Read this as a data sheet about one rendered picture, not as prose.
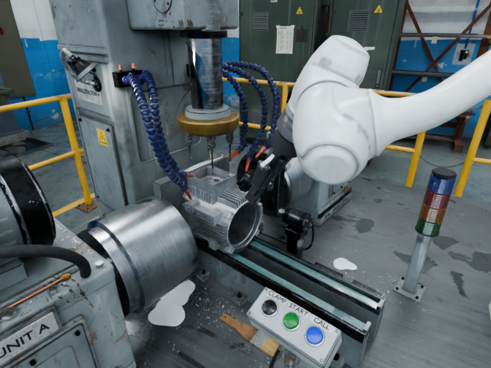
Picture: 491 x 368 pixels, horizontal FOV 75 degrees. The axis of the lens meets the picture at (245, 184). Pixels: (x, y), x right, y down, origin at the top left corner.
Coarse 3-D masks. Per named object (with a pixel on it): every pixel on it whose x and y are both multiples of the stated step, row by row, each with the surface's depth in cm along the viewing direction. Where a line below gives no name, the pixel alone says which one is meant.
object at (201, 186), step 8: (208, 168) 106; (216, 168) 106; (200, 176) 106; (208, 176) 103; (216, 176) 107; (224, 176) 105; (232, 176) 101; (192, 184) 101; (200, 184) 99; (208, 184) 96; (216, 184) 96; (224, 184) 99; (232, 184) 102; (192, 192) 103; (200, 192) 100; (208, 192) 97; (216, 192) 97; (208, 200) 98; (216, 200) 98
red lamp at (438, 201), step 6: (426, 192) 89; (432, 192) 87; (426, 198) 89; (432, 198) 87; (438, 198) 86; (444, 198) 86; (426, 204) 89; (432, 204) 88; (438, 204) 87; (444, 204) 87
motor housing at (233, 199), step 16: (224, 192) 99; (240, 192) 99; (208, 208) 98; (224, 208) 96; (240, 208) 109; (256, 208) 104; (192, 224) 101; (208, 224) 96; (224, 224) 93; (240, 224) 109; (256, 224) 106; (224, 240) 94; (240, 240) 104
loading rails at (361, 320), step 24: (264, 240) 107; (216, 264) 104; (240, 264) 96; (264, 264) 105; (288, 264) 98; (312, 264) 96; (240, 288) 100; (288, 288) 87; (312, 288) 94; (336, 288) 89; (360, 288) 87; (312, 312) 83; (336, 312) 81; (360, 312) 86; (360, 336) 75; (336, 360) 80; (360, 360) 80
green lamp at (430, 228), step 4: (420, 220) 92; (424, 220) 91; (416, 224) 94; (420, 224) 92; (424, 224) 91; (428, 224) 90; (432, 224) 90; (436, 224) 90; (440, 224) 90; (416, 228) 94; (420, 228) 92; (424, 228) 91; (428, 228) 91; (432, 228) 90; (436, 228) 90; (424, 232) 92; (428, 232) 91; (432, 232) 91; (436, 232) 91
